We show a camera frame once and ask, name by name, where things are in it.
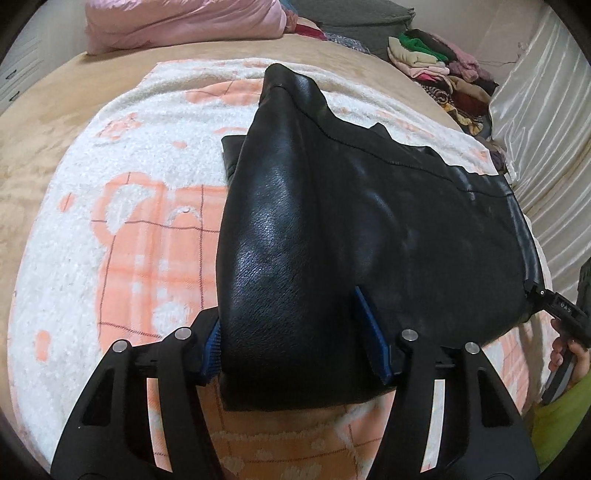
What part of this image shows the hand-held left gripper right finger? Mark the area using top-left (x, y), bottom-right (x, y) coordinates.
top-left (353, 286), bottom-right (539, 480)

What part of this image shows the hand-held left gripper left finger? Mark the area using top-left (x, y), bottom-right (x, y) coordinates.
top-left (50, 314), bottom-right (222, 480)

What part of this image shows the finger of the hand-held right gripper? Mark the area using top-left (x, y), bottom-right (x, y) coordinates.
top-left (537, 288), bottom-right (591, 347)

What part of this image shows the black leather jacket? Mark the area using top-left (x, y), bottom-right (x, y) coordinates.
top-left (216, 64), bottom-right (546, 412)

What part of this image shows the person's right forearm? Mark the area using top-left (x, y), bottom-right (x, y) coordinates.
top-left (531, 369), bottom-right (591, 472)

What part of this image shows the pile of folded clothes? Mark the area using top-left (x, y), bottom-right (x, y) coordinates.
top-left (387, 28), bottom-right (509, 171)

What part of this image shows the person's right hand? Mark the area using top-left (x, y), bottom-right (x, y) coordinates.
top-left (549, 318), bottom-right (591, 387)

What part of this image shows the white orange patterned blanket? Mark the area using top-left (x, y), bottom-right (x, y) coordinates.
top-left (9, 58), bottom-right (546, 480)

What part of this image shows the white satin curtain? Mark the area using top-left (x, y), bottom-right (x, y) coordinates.
top-left (487, 7), bottom-right (591, 289)

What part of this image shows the beige bed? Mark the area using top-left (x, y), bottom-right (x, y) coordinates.
top-left (0, 16), bottom-right (509, 416)

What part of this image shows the grey patterned cloth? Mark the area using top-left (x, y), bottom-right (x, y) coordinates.
top-left (325, 32), bottom-right (371, 54)

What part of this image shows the grey headboard cushion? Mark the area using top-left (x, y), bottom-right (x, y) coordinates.
top-left (288, 0), bottom-right (414, 36)

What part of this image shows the pink quilt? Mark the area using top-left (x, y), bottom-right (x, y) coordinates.
top-left (85, 0), bottom-right (289, 55)

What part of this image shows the white wardrobe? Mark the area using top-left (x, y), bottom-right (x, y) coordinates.
top-left (0, 9), bottom-right (47, 112)

